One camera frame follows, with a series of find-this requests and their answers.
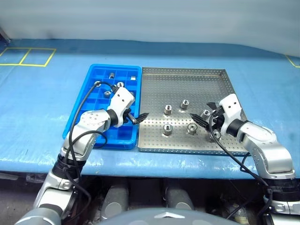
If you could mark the grey right robot leg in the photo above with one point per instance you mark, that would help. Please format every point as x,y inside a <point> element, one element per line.
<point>179,199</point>

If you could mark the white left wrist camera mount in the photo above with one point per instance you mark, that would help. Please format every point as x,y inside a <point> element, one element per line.
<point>122,98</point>

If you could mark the grey left robot leg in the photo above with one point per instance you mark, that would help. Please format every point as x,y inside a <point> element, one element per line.
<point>114,201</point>

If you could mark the perforated metal tray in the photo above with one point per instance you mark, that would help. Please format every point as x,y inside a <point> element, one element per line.
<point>182,86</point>

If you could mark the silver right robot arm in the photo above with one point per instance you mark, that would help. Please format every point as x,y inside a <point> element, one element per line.
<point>264,143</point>

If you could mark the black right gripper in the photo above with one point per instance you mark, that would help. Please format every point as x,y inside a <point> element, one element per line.
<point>218,119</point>

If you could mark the metal nut in blue tray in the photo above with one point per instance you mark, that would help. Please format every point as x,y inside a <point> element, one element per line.
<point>111,75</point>

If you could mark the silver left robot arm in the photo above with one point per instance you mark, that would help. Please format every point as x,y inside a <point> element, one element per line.
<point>91,119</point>

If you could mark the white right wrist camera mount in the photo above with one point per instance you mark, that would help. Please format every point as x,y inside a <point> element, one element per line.
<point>230,103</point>

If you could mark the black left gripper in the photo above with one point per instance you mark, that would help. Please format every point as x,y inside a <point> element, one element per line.
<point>127,120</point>

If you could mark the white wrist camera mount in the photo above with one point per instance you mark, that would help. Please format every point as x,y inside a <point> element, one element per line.
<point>230,103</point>
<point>122,98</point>

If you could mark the blue compartment tray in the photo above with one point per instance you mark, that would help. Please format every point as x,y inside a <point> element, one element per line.
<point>124,138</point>

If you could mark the grey robot leg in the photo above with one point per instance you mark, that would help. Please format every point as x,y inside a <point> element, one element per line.
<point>179,199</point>
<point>114,201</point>

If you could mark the grey robot torso with logo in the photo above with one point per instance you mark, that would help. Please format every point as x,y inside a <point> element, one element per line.
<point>168,218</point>

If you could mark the dark metal frame post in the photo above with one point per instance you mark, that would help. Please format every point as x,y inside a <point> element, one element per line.
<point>4,37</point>

